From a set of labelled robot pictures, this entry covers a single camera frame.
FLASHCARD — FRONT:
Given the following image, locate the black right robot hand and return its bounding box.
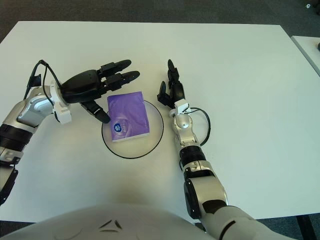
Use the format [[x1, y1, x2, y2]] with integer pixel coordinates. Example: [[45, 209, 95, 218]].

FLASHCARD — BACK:
[[156, 59, 187, 110]]

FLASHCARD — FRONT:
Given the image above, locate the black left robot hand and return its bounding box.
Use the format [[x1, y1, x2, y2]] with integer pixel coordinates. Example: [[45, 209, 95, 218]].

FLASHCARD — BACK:
[[60, 59, 141, 124]]

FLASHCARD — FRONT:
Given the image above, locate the purple tissue paper pack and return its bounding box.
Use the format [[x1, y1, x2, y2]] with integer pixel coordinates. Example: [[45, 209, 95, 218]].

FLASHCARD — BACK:
[[106, 91, 151, 144]]

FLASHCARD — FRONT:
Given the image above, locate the white plate with black rim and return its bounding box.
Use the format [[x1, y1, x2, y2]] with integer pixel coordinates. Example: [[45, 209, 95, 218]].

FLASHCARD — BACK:
[[101, 99, 165, 159]]

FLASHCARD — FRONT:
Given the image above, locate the white side table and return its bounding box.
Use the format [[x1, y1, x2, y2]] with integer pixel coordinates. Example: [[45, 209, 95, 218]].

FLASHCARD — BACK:
[[291, 35, 320, 77]]

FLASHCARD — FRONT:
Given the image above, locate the silver robot torso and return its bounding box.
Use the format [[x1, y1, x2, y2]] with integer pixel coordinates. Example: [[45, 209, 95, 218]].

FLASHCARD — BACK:
[[0, 202, 208, 240]]

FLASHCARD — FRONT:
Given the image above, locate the black table leg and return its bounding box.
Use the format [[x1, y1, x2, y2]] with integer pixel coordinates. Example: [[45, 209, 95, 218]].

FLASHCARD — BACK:
[[296, 213, 317, 240]]

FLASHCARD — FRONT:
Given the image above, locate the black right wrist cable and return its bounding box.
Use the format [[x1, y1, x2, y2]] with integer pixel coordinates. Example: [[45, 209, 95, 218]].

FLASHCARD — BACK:
[[179, 107, 212, 171]]

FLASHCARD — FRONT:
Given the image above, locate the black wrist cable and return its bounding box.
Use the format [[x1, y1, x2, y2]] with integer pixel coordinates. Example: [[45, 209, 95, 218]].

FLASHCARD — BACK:
[[179, 107, 212, 171], [24, 59, 63, 101]]

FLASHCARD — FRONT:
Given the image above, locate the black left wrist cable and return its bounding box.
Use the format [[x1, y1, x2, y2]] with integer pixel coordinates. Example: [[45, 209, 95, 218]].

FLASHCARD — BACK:
[[24, 59, 63, 101]]

